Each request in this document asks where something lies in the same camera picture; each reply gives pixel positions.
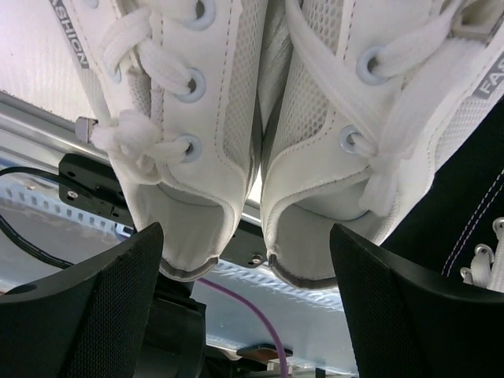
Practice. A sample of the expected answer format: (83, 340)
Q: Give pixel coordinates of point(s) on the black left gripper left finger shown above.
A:
(87, 320)

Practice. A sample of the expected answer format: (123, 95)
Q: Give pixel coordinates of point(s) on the white sneaker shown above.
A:
(379, 97)
(173, 88)

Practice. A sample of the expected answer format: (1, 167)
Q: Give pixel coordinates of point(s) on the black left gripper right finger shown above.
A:
(408, 321)

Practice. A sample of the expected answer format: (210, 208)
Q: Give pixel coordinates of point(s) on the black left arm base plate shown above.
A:
(93, 188)

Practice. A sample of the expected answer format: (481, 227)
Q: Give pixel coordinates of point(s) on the black canvas sneaker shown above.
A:
(456, 230)

